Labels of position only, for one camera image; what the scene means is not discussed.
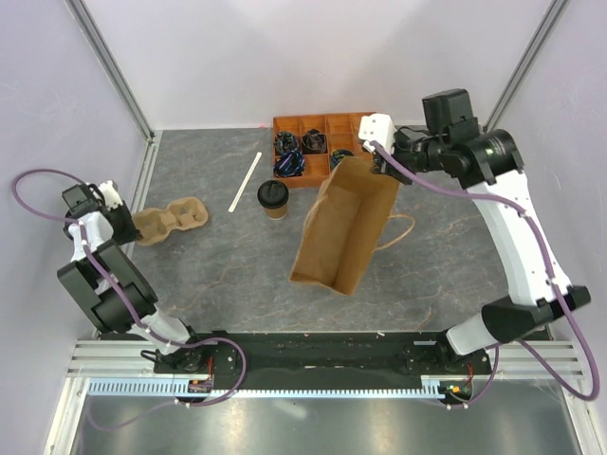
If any cardboard cup carrier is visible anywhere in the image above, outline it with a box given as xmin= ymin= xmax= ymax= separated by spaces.
xmin=133 ymin=197 xmax=210 ymax=246

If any brown paper bag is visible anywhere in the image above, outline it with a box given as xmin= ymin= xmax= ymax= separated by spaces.
xmin=289 ymin=156 xmax=415 ymax=296

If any black cup lid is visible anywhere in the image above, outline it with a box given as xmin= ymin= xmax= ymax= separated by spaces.
xmin=257 ymin=180 xmax=289 ymax=209

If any brown paper coffee cup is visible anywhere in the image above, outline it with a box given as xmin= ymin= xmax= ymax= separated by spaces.
xmin=264 ymin=203 xmax=288 ymax=220

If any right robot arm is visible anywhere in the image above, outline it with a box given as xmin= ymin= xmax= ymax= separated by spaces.
xmin=359 ymin=88 xmax=591 ymax=373

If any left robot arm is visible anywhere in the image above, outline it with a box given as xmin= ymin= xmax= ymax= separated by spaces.
xmin=57 ymin=181 xmax=209 ymax=373

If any green yellow rolled tie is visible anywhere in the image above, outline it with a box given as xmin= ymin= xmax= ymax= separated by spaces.
xmin=329 ymin=149 xmax=355 ymax=172

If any black brown rolled tie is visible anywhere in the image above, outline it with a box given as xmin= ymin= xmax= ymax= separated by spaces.
xmin=302 ymin=128 xmax=327 ymax=155

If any orange compartment tray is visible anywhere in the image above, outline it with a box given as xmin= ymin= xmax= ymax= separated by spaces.
xmin=272 ymin=112 xmax=372 ymax=188

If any blue striped rolled tie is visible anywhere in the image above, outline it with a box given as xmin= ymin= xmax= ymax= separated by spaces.
xmin=273 ymin=149 xmax=305 ymax=178

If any dark patterned rolled tie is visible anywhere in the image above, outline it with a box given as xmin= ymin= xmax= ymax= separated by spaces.
xmin=274 ymin=131 xmax=299 ymax=155

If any white wrapped straw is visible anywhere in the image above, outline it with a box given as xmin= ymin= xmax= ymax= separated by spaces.
xmin=228 ymin=152 xmax=263 ymax=213

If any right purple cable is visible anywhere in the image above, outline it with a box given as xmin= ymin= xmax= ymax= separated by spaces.
xmin=369 ymin=139 xmax=601 ymax=411

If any purple cable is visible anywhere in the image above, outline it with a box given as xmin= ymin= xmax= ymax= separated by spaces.
xmin=369 ymin=139 xmax=601 ymax=411
xmin=10 ymin=169 xmax=248 ymax=431

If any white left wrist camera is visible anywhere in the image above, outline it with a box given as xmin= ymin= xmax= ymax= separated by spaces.
xmin=98 ymin=180 xmax=124 ymax=210

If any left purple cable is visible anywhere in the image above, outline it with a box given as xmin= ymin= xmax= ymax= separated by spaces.
xmin=10 ymin=169 xmax=248 ymax=431

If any slotted cable duct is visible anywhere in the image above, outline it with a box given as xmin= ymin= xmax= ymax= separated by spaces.
xmin=88 ymin=377 xmax=447 ymax=399

